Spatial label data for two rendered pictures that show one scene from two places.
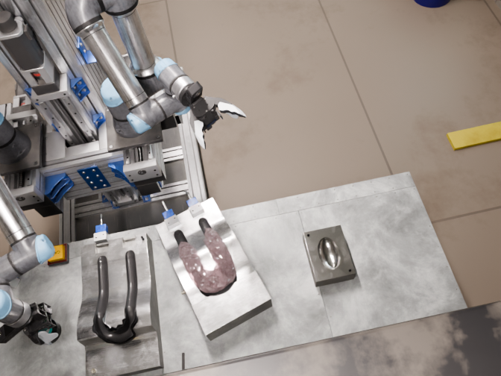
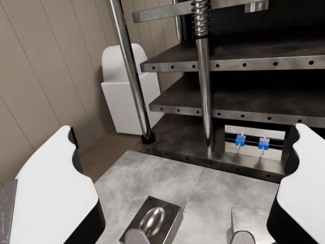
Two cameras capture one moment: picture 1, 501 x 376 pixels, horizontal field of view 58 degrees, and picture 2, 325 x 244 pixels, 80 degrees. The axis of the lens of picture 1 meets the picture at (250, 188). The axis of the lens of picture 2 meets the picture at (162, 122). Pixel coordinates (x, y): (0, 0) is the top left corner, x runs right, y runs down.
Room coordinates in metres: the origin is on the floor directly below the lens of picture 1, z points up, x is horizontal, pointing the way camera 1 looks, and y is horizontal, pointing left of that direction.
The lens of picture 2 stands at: (0.87, 0.10, 1.52)
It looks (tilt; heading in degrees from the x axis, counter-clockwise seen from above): 29 degrees down; 217
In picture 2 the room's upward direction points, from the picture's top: 11 degrees counter-clockwise
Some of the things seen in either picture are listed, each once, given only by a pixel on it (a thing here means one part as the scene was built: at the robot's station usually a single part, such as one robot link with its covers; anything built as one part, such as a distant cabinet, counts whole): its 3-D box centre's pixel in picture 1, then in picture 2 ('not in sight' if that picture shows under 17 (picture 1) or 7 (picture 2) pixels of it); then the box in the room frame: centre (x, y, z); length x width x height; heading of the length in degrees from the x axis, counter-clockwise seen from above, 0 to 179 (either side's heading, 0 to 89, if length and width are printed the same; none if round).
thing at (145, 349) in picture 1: (118, 302); not in sight; (0.51, 0.55, 0.87); 0.50 x 0.26 x 0.14; 3
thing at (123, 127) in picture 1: (128, 116); not in sight; (1.20, 0.43, 1.09); 0.15 x 0.15 x 0.10
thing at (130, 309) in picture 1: (116, 294); not in sight; (0.53, 0.54, 0.92); 0.35 x 0.16 x 0.09; 3
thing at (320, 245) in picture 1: (328, 255); (153, 228); (0.57, -0.25, 0.83); 0.20 x 0.15 x 0.07; 3
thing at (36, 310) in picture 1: (32, 318); not in sight; (0.42, 0.73, 1.14); 0.09 x 0.08 x 0.12; 107
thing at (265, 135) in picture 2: not in sight; (258, 118); (-0.26, -0.03, 0.87); 0.50 x 0.27 x 0.17; 3
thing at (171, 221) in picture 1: (168, 214); not in sight; (0.85, 0.35, 0.85); 0.13 x 0.05 x 0.05; 20
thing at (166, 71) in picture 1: (171, 77); not in sight; (1.03, 0.19, 1.43); 0.11 x 0.08 x 0.09; 29
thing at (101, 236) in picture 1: (101, 227); not in sight; (0.85, 0.63, 0.83); 0.13 x 0.05 x 0.05; 3
